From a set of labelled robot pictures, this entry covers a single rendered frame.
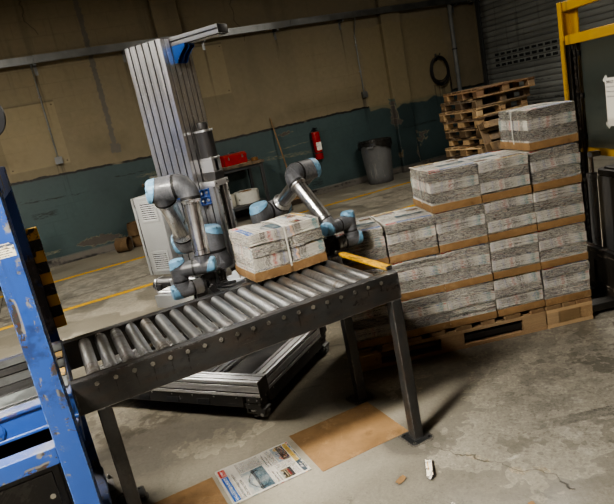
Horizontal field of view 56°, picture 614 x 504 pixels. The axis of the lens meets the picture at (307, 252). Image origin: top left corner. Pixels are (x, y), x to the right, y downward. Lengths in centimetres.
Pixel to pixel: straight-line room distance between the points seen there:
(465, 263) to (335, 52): 776
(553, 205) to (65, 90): 742
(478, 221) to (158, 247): 184
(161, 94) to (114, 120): 618
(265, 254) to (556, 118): 181
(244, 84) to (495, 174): 708
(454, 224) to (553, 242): 60
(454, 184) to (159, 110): 166
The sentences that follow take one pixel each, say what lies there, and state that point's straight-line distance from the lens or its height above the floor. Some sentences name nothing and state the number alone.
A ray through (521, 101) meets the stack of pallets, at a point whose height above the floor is 95.
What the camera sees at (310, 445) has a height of 0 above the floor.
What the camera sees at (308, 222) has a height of 102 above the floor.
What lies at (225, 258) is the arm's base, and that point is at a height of 86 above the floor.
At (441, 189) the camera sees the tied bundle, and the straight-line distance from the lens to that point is 333.
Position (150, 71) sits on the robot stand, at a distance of 334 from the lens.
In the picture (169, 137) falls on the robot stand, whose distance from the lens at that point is 332.
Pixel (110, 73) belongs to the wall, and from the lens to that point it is 956.
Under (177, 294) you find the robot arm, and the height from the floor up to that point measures 82.
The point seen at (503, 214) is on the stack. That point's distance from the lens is 348.
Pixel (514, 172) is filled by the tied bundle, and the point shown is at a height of 97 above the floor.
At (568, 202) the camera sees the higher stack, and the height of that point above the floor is 73.
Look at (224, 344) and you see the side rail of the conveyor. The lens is 224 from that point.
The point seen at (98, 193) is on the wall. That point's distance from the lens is 944.
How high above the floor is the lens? 154
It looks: 14 degrees down
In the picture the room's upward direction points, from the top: 12 degrees counter-clockwise
